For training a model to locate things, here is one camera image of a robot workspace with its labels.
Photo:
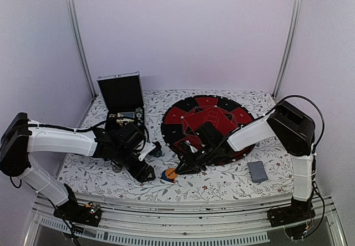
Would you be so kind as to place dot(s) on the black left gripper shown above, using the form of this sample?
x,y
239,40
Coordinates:
x,y
141,174

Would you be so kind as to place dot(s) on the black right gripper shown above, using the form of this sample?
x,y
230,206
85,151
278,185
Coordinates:
x,y
192,165

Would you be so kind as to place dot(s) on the orange big blind button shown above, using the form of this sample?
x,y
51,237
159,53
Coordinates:
x,y
170,174

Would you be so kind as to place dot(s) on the blue green 50 chip stack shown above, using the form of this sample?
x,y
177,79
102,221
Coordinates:
x,y
157,152

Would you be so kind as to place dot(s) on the blue small blind button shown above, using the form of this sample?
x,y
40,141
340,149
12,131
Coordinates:
x,y
164,176

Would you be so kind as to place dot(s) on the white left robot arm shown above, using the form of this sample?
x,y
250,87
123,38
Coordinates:
x,y
23,137

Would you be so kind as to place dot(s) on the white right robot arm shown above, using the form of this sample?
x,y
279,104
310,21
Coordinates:
x,y
291,126

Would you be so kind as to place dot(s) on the black triangular dealer plate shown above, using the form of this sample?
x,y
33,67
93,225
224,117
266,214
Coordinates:
x,y
171,180

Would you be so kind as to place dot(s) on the round red black poker mat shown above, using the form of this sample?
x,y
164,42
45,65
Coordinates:
x,y
182,119

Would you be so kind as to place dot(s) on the boxed playing card deck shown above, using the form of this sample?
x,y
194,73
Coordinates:
x,y
123,117

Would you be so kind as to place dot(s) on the green 20 chip stack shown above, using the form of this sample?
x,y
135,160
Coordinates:
x,y
139,115

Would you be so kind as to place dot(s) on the blue loose card deck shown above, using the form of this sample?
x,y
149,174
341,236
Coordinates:
x,y
257,172

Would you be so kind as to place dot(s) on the aluminium poker case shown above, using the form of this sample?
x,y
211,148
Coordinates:
x,y
121,93

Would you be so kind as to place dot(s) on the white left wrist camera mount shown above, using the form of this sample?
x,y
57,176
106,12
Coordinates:
x,y
149,146

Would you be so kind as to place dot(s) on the front aluminium rail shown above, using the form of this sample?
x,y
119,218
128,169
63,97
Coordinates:
x,y
130,222

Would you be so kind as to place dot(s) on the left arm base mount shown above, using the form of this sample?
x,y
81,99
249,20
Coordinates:
x,y
88,214

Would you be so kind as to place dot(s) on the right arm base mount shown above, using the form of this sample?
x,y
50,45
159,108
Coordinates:
x,y
296,212

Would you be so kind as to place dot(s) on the left aluminium frame post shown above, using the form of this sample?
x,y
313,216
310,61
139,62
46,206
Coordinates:
x,y
80,46

